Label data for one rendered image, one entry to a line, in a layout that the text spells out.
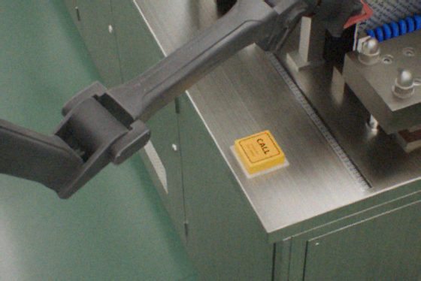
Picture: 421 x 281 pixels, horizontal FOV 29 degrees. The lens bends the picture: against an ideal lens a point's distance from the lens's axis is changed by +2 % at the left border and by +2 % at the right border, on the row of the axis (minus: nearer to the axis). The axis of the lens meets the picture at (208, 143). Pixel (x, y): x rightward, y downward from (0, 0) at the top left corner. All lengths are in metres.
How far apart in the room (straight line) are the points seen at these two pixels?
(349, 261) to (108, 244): 1.06
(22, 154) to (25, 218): 1.62
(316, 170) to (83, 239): 1.19
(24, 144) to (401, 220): 0.83
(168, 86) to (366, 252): 0.61
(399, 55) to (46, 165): 0.72
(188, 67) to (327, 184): 0.39
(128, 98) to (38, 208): 1.50
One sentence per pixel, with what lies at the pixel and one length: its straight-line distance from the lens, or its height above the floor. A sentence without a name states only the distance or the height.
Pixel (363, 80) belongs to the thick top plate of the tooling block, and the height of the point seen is 1.02.
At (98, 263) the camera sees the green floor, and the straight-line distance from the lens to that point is 2.46.
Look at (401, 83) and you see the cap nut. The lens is 1.42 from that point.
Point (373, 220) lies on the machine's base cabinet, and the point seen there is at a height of 0.81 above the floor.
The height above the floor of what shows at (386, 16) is 1.05.
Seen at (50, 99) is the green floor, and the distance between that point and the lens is 2.93.
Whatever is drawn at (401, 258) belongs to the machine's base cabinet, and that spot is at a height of 0.64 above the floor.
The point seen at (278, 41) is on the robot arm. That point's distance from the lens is 1.42.
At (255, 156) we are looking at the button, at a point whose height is 0.92.
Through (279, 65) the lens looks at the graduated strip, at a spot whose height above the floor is 0.90.
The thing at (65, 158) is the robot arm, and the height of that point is 1.23.
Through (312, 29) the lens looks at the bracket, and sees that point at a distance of 1.61.
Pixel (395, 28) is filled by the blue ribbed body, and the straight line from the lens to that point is 1.55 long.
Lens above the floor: 2.03
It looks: 48 degrees down
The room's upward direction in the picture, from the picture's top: 2 degrees counter-clockwise
